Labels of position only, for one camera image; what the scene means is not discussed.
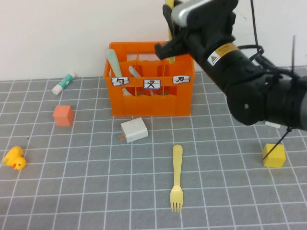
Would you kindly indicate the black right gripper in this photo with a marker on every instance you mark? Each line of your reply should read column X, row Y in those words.
column 206, row 31

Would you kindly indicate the yellow plastic knife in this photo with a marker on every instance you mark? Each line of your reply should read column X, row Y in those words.
column 172, row 60

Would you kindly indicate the grey plastic fork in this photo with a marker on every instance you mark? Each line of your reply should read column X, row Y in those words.
column 134, row 71

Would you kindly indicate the mint green plastic spoon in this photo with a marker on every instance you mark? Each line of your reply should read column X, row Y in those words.
column 114, row 62

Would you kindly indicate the yellow plastic fork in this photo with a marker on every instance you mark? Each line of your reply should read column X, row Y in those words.
column 177, row 167

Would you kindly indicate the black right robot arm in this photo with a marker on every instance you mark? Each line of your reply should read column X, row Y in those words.
column 251, row 83

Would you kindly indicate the orange plastic cutlery holder crate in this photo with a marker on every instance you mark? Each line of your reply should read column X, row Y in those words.
column 148, row 105

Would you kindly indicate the black zip tie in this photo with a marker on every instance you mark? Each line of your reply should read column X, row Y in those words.
column 254, row 24
column 275, row 145
column 294, row 52

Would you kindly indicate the white power adapter plug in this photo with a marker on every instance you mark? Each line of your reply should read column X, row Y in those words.
column 134, row 129

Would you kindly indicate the white green glue stick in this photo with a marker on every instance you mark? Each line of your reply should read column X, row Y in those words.
column 63, row 83

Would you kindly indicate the white cube block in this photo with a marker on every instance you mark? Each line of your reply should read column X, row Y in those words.
column 272, row 124

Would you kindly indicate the salmon orange cube block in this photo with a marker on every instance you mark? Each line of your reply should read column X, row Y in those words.
column 62, row 116

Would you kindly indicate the large yellow cube block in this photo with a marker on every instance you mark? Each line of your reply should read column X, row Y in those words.
column 275, row 158

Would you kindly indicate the yellow rubber duck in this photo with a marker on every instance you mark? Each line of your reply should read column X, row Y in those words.
column 15, row 158

